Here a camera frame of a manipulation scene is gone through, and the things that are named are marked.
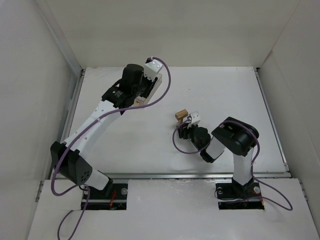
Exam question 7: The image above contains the clear plastic box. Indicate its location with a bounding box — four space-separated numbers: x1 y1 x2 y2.
134 73 162 106

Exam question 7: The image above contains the striped dark wood block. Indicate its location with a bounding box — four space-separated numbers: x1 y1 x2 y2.
175 109 189 121

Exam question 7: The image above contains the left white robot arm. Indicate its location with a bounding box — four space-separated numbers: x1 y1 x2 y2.
50 59 164 196

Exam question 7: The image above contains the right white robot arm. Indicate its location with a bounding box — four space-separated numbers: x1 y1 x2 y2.
175 116 259 198

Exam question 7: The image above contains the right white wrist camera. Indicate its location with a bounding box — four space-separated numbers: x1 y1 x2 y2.
186 111 201 127

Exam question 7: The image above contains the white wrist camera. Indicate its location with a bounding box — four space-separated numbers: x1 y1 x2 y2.
186 111 201 127
143 57 163 82

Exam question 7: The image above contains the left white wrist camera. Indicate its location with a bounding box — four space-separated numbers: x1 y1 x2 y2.
143 57 163 82

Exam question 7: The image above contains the aluminium left rail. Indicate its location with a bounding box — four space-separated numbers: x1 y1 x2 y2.
49 68 85 180

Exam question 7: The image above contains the aluminium rail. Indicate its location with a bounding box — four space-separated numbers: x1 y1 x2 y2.
106 171 292 180
49 68 85 180

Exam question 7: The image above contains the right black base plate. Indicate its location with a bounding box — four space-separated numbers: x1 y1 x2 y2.
214 182 265 210

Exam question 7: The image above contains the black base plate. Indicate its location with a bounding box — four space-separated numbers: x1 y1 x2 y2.
214 182 265 210
80 183 128 211

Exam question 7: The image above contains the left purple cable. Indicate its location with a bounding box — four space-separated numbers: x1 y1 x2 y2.
50 57 172 240

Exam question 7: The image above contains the purple cable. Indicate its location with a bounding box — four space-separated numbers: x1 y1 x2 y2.
172 120 293 211
50 57 172 240

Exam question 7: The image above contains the aluminium front rail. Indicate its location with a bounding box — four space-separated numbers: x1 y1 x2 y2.
106 171 292 180

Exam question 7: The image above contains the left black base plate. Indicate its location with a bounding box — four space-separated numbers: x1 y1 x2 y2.
80 183 128 211

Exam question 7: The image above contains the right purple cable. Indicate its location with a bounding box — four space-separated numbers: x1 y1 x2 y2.
172 120 293 211

